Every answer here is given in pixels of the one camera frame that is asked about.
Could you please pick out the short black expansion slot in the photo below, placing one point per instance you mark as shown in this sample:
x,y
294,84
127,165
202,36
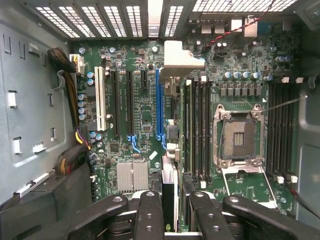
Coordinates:
x,y
144,80

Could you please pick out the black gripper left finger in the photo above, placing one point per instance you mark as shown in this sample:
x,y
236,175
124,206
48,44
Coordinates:
x,y
150,217

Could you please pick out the blue expansion slot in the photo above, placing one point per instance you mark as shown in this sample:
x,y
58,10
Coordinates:
x,y
158,105

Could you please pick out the silver chipset heatsink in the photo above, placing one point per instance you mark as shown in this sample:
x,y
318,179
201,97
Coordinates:
x,y
132,177

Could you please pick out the green motherboard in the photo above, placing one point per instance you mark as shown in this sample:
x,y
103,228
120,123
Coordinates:
x,y
147,105

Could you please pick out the black plastic fan shroud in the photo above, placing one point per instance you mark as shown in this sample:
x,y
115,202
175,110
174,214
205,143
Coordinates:
x,y
37,207

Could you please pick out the long black expansion slot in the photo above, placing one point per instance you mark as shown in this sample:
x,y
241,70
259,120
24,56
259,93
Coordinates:
x,y
116,105
130,105

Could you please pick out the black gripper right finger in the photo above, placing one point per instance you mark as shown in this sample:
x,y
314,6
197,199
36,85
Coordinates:
x,y
207,217

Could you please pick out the socket locking lever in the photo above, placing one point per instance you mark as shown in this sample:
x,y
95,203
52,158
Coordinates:
x,y
285,103

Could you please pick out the white expansion slot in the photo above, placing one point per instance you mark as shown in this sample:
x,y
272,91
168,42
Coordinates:
x,y
100,100

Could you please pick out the open black PC case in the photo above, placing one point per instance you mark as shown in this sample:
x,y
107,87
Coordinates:
x,y
30,75

